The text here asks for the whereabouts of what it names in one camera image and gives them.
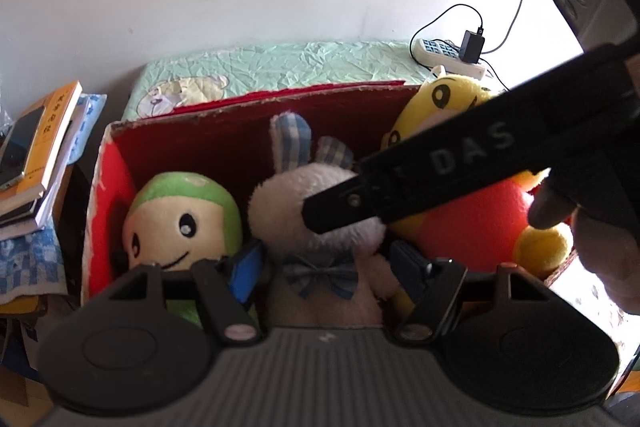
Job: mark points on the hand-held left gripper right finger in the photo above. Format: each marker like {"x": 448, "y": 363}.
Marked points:
{"x": 407, "y": 267}

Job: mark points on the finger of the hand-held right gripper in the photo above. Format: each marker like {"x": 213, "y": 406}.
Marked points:
{"x": 340, "y": 204}

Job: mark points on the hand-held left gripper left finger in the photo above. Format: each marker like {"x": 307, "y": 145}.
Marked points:
{"x": 247, "y": 274}

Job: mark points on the white rabbit plush toy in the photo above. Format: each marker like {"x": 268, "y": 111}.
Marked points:
{"x": 285, "y": 207}

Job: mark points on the yellow tiger plush toy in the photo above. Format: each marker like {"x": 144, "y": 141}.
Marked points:
{"x": 475, "y": 227}

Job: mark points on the green plush toy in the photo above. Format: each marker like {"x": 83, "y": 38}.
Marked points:
{"x": 175, "y": 192}

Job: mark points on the red cardboard box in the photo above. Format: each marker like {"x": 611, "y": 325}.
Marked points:
{"x": 225, "y": 142}

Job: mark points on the person's right hand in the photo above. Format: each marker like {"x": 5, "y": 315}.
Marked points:
{"x": 605, "y": 252}

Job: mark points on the black charger adapter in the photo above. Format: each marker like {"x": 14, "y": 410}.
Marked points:
{"x": 471, "y": 47}

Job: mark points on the white power strip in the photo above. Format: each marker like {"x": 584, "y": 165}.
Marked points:
{"x": 435, "y": 52}

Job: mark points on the blue patterned cloth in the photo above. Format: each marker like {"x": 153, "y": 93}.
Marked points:
{"x": 30, "y": 262}

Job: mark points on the thin book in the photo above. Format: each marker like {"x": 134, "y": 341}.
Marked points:
{"x": 22, "y": 209}

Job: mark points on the yellow cover book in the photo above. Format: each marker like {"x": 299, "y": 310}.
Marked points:
{"x": 55, "y": 127}

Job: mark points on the smartphone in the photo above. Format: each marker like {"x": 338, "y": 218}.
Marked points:
{"x": 20, "y": 147}

